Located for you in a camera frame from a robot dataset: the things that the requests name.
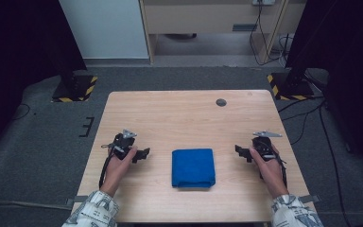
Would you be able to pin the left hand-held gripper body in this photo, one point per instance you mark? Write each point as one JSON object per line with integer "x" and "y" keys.
{"x": 123, "y": 145}

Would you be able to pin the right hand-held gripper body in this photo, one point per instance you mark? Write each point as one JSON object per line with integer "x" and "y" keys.
{"x": 264, "y": 148}

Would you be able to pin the blue towel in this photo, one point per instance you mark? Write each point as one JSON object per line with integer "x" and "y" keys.
{"x": 193, "y": 168}

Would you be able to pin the person's left hand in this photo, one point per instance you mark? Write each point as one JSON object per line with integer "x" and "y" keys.
{"x": 116, "y": 173}

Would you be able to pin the person's right hand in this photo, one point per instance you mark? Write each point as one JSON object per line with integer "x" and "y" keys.
{"x": 271, "y": 176}

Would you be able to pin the grey round table grommet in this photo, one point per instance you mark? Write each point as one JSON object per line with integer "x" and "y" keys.
{"x": 221, "y": 102}

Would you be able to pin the black stand with striped base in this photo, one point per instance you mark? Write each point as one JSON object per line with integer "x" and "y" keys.
{"x": 291, "y": 86}
{"x": 75, "y": 88}

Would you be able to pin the white cabinet panel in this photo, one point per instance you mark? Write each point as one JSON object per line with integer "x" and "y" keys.
{"x": 104, "y": 28}

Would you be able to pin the dark curtain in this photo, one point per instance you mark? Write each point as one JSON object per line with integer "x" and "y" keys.
{"x": 346, "y": 56}
{"x": 19, "y": 56}

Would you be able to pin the white power strip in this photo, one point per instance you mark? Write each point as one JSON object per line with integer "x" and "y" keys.
{"x": 263, "y": 2}

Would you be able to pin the grey table edge bracket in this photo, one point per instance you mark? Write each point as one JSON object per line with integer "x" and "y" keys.
{"x": 310, "y": 198}
{"x": 75, "y": 200}

